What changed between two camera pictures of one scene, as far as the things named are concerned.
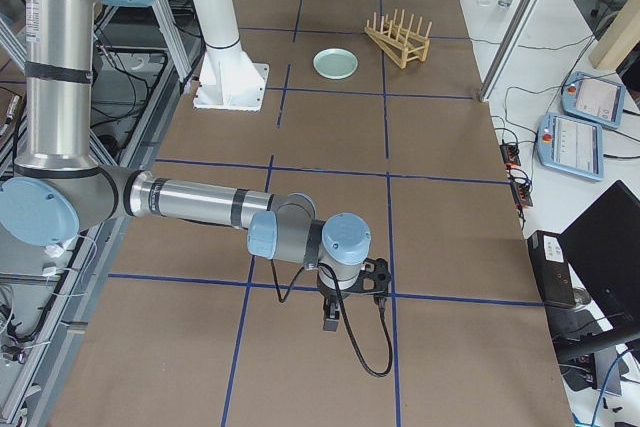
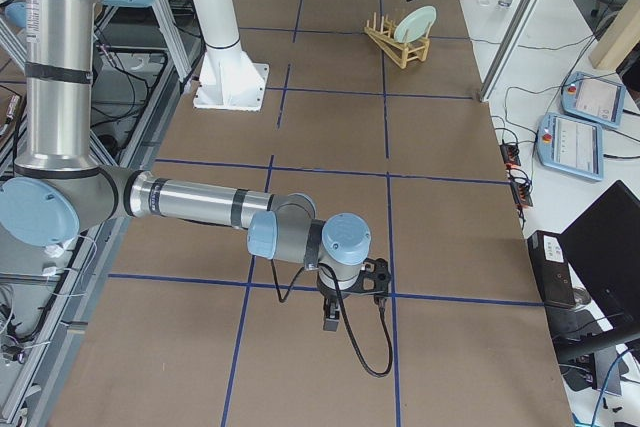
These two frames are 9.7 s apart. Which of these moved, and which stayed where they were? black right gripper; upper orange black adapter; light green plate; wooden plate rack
Moved: light green plate
Stayed: wooden plate rack; upper orange black adapter; black right gripper
